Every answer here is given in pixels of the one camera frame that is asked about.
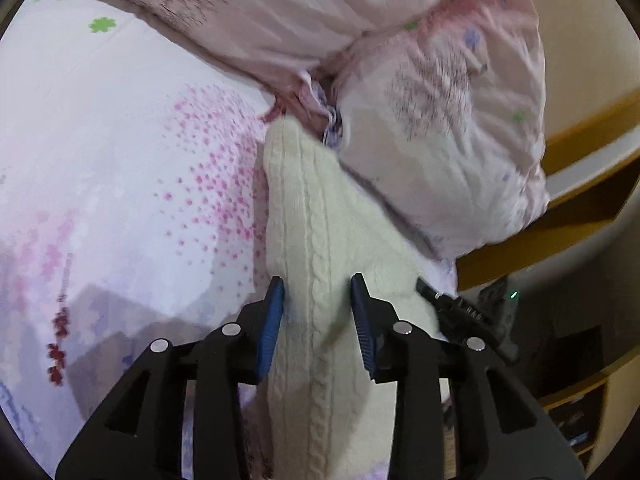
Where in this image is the cream cable-knit cardigan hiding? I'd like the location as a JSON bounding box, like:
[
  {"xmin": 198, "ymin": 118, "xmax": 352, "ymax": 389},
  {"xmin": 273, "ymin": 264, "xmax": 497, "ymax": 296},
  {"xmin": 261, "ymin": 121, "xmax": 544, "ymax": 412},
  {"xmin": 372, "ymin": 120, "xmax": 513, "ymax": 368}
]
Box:
[{"xmin": 262, "ymin": 119, "xmax": 443, "ymax": 480}]

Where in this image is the floral pink bed sheet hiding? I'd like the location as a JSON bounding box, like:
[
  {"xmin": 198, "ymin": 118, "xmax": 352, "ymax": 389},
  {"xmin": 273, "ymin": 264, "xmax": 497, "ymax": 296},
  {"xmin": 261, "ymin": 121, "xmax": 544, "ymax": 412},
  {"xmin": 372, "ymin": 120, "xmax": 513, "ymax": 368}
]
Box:
[{"xmin": 0, "ymin": 0, "xmax": 461, "ymax": 480}]

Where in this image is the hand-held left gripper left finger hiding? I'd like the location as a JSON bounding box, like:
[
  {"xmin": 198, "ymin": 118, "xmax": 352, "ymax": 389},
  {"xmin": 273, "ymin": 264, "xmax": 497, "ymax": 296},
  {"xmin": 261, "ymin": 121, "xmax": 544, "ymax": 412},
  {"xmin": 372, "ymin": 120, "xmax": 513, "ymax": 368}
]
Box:
[{"xmin": 55, "ymin": 275, "xmax": 287, "ymax": 480}]

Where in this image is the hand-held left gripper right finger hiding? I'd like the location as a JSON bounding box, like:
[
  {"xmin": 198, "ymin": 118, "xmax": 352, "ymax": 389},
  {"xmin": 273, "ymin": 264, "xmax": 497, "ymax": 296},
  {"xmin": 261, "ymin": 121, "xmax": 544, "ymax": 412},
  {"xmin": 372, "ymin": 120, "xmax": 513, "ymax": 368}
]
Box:
[{"xmin": 349, "ymin": 272, "xmax": 586, "ymax": 480}]

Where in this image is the wooden bed frame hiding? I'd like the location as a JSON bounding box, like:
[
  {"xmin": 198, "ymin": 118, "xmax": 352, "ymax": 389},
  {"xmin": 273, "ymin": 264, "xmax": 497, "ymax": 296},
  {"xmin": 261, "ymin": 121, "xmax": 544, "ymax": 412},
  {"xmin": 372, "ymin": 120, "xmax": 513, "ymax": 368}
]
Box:
[{"xmin": 455, "ymin": 125, "xmax": 640, "ymax": 292}]

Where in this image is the wooden shelf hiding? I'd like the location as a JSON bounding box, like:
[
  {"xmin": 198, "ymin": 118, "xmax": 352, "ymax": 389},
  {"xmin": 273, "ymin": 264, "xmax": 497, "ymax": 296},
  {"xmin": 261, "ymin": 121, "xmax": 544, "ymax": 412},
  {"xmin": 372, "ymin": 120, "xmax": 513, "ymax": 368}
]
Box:
[{"xmin": 539, "ymin": 355, "xmax": 640, "ymax": 480}]

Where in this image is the pink floral pillow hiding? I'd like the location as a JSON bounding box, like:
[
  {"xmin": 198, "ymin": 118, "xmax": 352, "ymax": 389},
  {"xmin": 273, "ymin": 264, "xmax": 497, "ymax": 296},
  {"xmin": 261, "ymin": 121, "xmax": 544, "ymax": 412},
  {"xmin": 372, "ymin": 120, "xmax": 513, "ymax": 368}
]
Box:
[
  {"xmin": 115, "ymin": 0, "xmax": 516, "ymax": 128},
  {"xmin": 320, "ymin": 0, "xmax": 551, "ymax": 261}
]

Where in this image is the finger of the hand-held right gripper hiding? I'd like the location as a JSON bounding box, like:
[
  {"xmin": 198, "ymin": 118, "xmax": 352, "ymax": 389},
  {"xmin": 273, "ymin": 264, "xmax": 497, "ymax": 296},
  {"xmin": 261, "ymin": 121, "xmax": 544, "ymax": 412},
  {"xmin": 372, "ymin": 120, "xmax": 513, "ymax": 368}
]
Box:
[{"xmin": 415, "ymin": 276, "xmax": 497, "ymax": 347}]

